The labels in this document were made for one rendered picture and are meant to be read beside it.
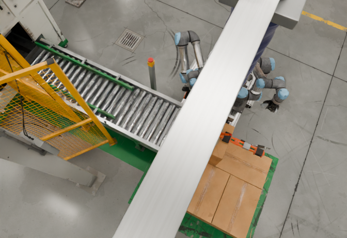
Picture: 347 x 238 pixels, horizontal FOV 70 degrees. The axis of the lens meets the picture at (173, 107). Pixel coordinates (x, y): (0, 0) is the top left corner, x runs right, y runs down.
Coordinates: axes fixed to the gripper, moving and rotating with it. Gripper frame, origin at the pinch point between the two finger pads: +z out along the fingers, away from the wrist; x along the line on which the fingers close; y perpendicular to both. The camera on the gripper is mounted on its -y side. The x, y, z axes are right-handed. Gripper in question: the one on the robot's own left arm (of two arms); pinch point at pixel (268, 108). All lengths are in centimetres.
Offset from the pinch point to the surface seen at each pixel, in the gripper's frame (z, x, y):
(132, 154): 152, -119, 75
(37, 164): -4, -144, 137
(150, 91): 92, -129, 0
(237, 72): -153, -38, 84
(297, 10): -135, -29, 38
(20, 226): 152, -195, 223
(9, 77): -58, -169, 96
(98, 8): 152, -320, -128
